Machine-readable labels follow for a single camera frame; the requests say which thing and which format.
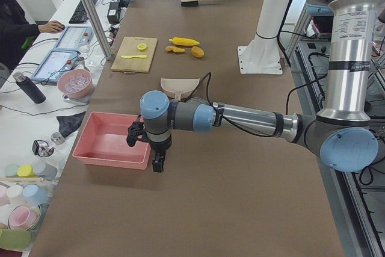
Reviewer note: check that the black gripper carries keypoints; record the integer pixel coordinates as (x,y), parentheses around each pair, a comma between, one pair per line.
(159,147)

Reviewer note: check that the beige plastic dustpan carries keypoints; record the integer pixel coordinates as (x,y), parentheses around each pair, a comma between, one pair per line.
(177,88)

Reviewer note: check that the brown ginger root toy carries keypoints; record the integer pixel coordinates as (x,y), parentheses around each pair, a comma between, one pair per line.
(174,49)

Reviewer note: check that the brown potato toy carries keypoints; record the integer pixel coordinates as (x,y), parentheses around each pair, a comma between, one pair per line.
(197,52)

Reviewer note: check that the yellow corn cob toy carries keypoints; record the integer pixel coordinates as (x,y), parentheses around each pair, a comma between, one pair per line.
(181,41)

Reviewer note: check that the beige hand brush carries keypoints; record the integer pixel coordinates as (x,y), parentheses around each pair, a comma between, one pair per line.
(189,3)

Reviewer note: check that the white robot base pillar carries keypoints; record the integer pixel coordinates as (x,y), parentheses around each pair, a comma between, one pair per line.
(261,55)

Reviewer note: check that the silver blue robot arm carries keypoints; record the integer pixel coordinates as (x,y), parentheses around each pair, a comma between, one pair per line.
(339,133)

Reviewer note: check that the pink plastic bin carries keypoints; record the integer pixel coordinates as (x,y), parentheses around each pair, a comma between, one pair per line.
(103,142)

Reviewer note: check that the digital kitchen scale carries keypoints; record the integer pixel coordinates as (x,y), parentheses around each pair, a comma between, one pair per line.
(76,100)

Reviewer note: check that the dark grey cloth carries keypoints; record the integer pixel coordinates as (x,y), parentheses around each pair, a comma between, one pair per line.
(69,124)

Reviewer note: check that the small metal weight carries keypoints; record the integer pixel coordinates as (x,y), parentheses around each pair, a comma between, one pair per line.
(58,138)

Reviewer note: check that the yellow plastic knife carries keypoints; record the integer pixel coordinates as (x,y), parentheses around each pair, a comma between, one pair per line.
(134,56)

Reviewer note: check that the grey plastic cup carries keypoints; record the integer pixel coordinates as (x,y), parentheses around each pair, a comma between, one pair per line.
(45,170)

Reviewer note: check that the pink bowl with ice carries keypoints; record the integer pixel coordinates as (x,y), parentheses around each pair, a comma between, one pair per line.
(75,83)

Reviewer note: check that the yellow lemon slice toy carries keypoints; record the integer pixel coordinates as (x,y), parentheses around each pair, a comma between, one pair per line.
(141,46)

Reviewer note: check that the wooden cutting board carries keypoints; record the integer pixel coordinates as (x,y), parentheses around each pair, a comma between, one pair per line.
(129,47)

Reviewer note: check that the blue plastic cup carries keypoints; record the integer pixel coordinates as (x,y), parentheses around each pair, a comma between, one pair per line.
(35,195)

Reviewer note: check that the yellow plastic cup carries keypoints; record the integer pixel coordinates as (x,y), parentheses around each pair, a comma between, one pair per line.
(25,171)

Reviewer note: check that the lower blue teach pendant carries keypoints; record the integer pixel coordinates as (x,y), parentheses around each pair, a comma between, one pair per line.
(54,65)

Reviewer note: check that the blue teach pendant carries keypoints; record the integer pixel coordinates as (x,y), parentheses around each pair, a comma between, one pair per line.
(54,65)
(73,37)

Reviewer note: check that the pink plastic cup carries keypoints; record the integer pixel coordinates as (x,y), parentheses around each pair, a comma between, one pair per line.
(23,217)

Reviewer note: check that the white plastic cup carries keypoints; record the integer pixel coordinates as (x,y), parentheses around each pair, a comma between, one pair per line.
(15,195)

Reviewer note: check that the green plastic cup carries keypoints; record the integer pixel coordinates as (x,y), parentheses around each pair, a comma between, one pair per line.
(11,170)

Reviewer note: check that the upper blue teach pendant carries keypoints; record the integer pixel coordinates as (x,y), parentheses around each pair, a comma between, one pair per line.
(73,37)

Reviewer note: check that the black power adapter box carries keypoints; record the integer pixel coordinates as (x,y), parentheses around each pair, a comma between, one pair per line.
(114,11)

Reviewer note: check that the black water bottle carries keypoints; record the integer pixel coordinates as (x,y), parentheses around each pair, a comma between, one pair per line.
(29,88)

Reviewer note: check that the black keyboard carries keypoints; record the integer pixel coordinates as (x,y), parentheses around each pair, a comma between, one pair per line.
(79,15)

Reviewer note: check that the person in black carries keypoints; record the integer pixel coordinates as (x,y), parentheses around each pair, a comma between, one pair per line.
(15,30)

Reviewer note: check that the aluminium frame post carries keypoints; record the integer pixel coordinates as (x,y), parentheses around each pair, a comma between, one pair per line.
(97,27)

